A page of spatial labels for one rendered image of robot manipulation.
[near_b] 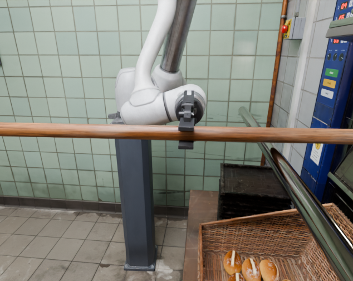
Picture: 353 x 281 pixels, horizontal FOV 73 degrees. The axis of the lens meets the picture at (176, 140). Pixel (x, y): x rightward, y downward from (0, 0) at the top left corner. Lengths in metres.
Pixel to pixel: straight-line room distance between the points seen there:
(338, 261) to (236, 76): 1.53
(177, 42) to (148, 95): 0.46
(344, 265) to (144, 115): 0.63
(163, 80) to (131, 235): 0.96
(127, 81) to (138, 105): 0.45
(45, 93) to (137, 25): 0.88
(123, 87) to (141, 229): 0.86
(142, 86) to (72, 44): 1.19
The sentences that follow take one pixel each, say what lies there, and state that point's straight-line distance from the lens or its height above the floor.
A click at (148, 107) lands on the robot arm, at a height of 1.19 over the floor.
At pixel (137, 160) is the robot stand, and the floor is 0.80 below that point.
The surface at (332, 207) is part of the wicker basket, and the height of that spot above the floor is 0.84.
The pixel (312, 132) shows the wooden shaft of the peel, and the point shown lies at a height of 1.21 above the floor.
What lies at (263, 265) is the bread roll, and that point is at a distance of 0.99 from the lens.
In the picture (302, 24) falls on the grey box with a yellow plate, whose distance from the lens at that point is 1.45.
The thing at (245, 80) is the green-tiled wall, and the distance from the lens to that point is 1.74.
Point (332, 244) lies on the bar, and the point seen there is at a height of 1.17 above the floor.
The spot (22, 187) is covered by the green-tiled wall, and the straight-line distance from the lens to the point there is 2.59.
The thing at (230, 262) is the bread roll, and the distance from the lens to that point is 0.98.
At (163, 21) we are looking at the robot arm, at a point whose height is 1.44.
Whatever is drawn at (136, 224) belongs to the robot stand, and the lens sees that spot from 1.55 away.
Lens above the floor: 1.35
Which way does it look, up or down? 21 degrees down
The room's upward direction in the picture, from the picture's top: straight up
